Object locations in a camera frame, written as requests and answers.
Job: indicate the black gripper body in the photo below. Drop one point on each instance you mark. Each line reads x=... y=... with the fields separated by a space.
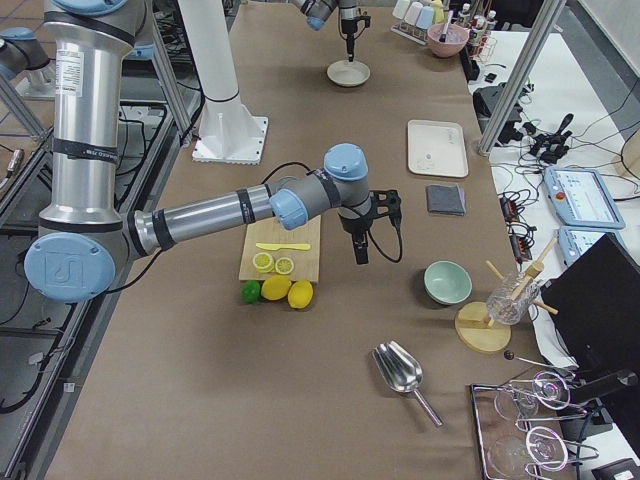
x=353 y=224
x=347 y=22

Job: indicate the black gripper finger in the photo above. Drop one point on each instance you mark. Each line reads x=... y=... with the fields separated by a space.
x=350 y=47
x=361 y=255

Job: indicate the white round plate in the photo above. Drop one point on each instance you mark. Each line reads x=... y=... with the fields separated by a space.
x=348 y=74

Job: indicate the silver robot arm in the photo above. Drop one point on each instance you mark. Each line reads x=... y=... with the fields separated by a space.
x=83 y=241
x=317 y=13

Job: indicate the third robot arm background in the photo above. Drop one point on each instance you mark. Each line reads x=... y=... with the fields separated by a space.
x=21 y=51

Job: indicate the white rectangular tray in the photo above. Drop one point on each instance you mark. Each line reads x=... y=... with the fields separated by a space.
x=436 y=148

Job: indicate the black wood-look tray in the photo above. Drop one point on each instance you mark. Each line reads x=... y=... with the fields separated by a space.
x=490 y=426

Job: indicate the cream cup in rack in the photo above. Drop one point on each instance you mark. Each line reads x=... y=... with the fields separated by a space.
x=400 y=9

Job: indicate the blue cup in rack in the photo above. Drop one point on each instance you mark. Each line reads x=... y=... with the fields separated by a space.
x=425 y=18

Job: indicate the yellow lemon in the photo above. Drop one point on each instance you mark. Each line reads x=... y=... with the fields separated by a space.
x=276 y=287
x=300 y=294

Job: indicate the lemon slice right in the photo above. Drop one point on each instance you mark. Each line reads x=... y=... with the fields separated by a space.
x=284 y=265

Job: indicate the lemon slice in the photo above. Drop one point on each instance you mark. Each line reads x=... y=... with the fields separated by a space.
x=284 y=265
x=263 y=262

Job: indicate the bamboo cutting board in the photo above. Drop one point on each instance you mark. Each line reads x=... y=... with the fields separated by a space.
x=306 y=264

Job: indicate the grey folded cloth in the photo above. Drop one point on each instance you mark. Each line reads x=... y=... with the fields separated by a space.
x=446 y=199

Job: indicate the mint green bowl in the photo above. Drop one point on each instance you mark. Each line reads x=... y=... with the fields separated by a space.
x=447 y=283

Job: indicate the yellow plastic knife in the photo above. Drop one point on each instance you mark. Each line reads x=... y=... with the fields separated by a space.
x=283 y=246

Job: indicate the lemon slice left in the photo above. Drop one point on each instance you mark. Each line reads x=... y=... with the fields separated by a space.
x=263 y=262

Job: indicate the pink mixing bowl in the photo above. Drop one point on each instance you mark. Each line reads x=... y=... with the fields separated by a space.
x=456 y=39

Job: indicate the green lime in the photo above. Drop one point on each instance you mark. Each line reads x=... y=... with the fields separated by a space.
x=251 y=291

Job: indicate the silver metal scoop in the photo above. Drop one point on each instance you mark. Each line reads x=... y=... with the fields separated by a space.
x=403 y=374

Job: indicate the bamboo cup tree stand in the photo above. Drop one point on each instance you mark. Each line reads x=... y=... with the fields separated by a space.
x=475 y=327

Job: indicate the clear textured glass cup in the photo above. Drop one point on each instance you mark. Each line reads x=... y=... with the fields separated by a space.
x=507 y=309

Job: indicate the black clamp tool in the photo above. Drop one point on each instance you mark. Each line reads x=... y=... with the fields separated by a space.
x=551 y=147

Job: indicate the blue teach pendant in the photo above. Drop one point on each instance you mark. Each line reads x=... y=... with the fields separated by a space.
x=580 y=198
x=574 y=241

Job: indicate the clear wine glass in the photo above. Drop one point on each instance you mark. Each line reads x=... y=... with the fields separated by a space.
x=540 y=452
x=531 y=399

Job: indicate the chrome wine glass holder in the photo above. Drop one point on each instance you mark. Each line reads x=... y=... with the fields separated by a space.
x=579 y=451

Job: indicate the black monitor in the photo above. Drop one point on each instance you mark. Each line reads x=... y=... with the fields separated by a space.
x=597 y=299

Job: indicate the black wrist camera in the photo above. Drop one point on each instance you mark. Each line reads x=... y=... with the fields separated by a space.
x=386 y=203

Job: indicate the red wire bottle rack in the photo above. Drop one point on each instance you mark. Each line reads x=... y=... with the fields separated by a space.
x=481 y=44

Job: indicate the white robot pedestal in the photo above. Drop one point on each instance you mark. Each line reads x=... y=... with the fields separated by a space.
x=227 y=132

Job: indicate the aluminium frame post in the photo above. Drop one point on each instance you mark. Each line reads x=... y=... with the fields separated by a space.
x=542 y=27

